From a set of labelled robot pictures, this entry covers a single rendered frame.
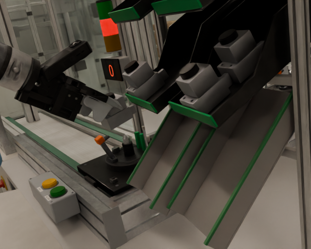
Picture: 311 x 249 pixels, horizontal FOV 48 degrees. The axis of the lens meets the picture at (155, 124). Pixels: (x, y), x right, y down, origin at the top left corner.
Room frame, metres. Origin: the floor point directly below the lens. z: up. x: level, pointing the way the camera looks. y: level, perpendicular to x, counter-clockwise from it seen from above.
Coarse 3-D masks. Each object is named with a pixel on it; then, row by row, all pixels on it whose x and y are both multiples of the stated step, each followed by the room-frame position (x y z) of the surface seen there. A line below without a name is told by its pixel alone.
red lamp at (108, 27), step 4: (100, 20) 1.12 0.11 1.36; (104, 20) 1.11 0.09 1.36; (108, 20) 1.11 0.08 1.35; (112, 20) 1.11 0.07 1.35; (104, 24) 1.11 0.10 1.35; (108, 24) 1.11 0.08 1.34; (112, 24) 1.11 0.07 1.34; (116, 24) 1.12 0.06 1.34; (104, 28) 1.11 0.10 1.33; (108, 28) 1.11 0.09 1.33; (112, 28) 1.11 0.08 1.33; (116, 28) 1.12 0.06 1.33; (104, 32) 1.11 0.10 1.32; (108, 32) 1.11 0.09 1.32; (112, 32) 1.11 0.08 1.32; (116, 32) 1.12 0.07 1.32
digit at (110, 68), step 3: (108, 60) 1.12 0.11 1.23; (111, 60) 1.10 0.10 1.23; (108, 63) 1.13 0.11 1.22; (111, 63) 1.11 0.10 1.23; (108, 66) 1.13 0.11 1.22; (111, 66) 1.11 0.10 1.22; (108, 69) 1.13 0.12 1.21; (111, 69) 1.11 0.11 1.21; (108, 72) 1.14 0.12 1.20; (111, 72) 1.12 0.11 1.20; (114, 72) 1.10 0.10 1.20; (111, 75) 1.12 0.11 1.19; (114, 75) 1.10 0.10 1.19; (111, 78) 1.13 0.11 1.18; (114, 78) 1.11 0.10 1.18
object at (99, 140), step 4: (100, 136) 0.86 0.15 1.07; (108, 136) 0.87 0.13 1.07; (96, 140) 0.86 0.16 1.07; (100, 140) 0.86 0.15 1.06; (104, 140) 0.86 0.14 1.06; (100, 144) 0.86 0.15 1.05; (104, 144) 0.87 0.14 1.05; (104, 148) 0.86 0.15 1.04; (108, 148) 0.87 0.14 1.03; (108, 152) 0.87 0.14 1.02; (112, 156) 0.87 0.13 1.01
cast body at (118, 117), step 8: (112, 96) 0.75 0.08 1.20; (120, 96) 0.76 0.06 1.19; (120, 104) 0.75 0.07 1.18; (112, 112) 0.74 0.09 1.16; (120, 112) 0.75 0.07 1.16; (128, 112) 0.76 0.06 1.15; (104, 120) 0.74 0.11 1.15; (112, 120) 0.74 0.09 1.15; (120, 120) 0.75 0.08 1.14; (112, 128) 0.74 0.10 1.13
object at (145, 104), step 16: (224, 0) 0.75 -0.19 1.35; (240, 0) 0.65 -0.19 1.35; (192, 16) 0.76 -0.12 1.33; (208, 16) 0.77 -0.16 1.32; (224, 16) 0.64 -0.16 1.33; (176, 32) 0.74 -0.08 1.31; (192, 32) 0.76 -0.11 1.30; (208, 32) 0.63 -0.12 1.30; (176, 48) 0.74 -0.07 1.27; (192, 48) 0.76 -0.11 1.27; (208, 48) 0.62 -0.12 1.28; (160, 64) 0.73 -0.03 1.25; (176, 64) 0.73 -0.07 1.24; (128, 96) 0.68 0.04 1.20; (160, 96) 0.58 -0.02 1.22
